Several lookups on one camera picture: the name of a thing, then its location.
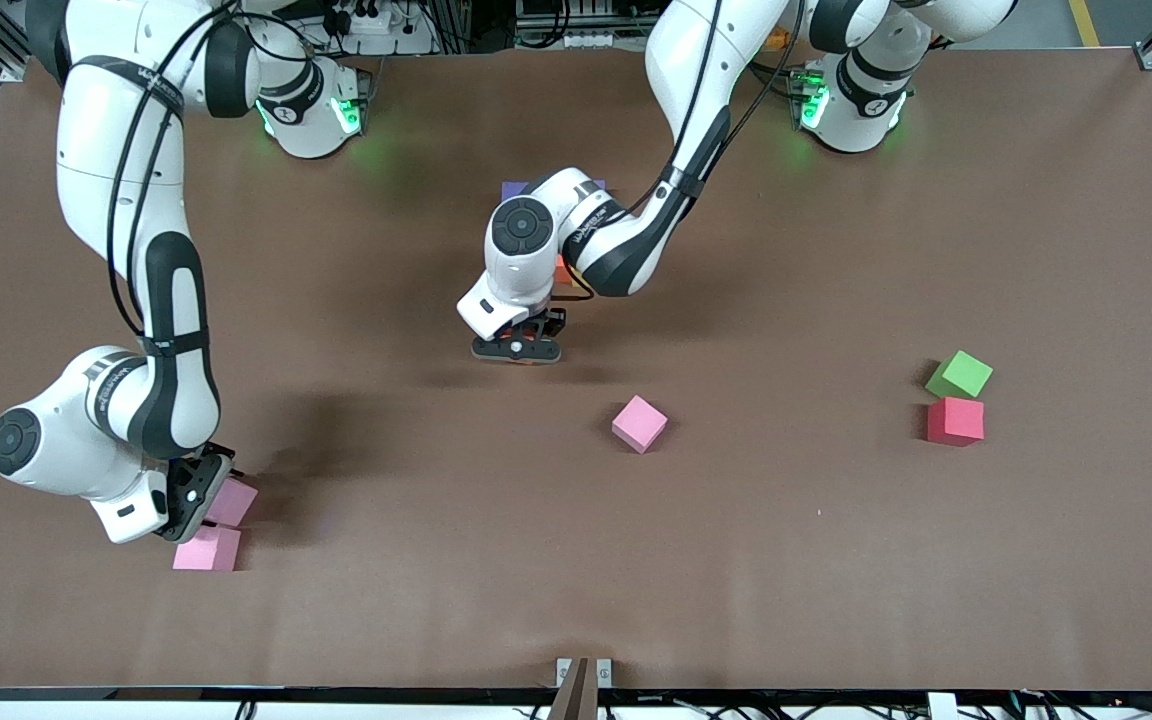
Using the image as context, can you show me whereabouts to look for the pink foam cube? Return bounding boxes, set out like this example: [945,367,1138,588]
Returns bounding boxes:
[611,394,669,455]
[204,478,259,529]
[172,526,242,573]

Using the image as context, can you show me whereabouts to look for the brown table cover sheet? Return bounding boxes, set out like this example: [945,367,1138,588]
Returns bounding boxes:
[0,48,1152,691]

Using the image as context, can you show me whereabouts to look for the white power strip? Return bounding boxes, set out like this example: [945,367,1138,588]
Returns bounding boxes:
[331,0,429,34]

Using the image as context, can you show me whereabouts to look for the brown tapered strip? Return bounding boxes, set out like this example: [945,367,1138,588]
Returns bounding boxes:
[547,657,600,720]

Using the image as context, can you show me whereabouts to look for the green foam cube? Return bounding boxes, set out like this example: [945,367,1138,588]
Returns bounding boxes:
[925,349,995,401]

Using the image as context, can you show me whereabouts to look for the red foam cube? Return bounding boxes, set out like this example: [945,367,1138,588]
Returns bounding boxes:
[926,396,986,448]

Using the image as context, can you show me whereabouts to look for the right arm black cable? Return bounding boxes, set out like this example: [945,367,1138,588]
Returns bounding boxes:
[104,0,272,339]

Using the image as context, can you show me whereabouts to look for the grey metal mounting bracket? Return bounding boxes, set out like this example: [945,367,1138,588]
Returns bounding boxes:
[556,657,614,689]

